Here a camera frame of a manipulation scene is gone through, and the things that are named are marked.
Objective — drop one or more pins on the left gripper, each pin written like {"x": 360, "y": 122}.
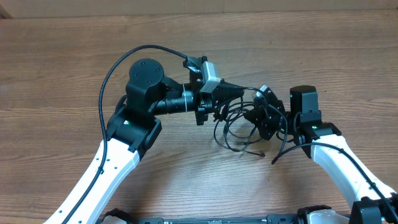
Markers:
{"x": 205, "y": 103}

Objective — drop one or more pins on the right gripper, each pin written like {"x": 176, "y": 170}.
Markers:
{"x": 262, "y": 124}

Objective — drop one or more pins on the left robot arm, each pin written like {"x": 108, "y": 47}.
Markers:
{"x": 133, "y": 128}

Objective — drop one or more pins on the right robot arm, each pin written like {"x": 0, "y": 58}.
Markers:
{"x": 370, "y": 200}

